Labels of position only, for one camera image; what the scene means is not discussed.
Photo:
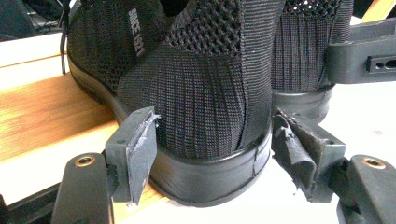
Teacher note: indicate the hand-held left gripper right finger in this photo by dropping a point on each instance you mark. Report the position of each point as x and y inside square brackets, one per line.
[314, 155]

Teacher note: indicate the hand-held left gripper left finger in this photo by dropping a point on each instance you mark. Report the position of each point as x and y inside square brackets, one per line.
[137, 146]

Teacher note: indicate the black knit sneaker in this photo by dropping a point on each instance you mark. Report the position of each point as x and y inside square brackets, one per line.
[299, 56]

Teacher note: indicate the black knit sneaker ribbed sole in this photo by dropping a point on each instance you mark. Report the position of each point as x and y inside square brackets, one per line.
[199, 93]

